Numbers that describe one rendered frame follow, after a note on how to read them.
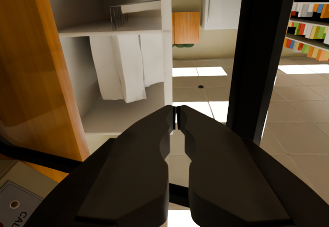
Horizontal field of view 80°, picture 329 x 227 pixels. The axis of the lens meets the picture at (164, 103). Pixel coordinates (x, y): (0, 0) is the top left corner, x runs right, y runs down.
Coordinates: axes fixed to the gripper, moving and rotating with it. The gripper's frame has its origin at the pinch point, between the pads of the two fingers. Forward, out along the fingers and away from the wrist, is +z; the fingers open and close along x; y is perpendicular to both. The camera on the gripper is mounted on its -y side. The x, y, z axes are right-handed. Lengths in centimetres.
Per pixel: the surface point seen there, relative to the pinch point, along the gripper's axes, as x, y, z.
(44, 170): -23.9, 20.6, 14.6
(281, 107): 156, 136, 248
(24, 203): -19.3, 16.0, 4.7
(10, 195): -20.6, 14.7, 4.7
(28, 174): -20.6, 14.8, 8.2
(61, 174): -21.0, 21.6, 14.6
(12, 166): -22.3, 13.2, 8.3
